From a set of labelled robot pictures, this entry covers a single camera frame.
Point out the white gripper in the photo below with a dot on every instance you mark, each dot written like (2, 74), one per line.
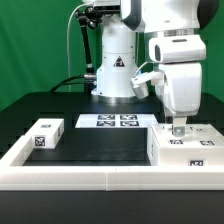
(178, 59)

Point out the white cabinet door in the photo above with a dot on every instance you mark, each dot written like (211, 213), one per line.
(163, 134)
(203, 135)

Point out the white cabinet body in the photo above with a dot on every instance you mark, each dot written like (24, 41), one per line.
(183, 155)

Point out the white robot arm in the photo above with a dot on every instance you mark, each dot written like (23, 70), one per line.
(127, 31)

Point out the white cabinet top block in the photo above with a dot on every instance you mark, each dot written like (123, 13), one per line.
(46, 133)

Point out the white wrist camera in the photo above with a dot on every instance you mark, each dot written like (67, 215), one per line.
(139, 83)

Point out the flat white base plate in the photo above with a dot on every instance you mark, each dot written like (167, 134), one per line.
(115, 121)

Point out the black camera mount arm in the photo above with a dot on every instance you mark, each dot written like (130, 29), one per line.
(87, 40)

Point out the black camera on mount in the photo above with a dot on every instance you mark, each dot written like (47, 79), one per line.
(104, 4)

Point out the white U-shaped frame border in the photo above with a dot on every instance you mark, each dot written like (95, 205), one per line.
(15, 175)

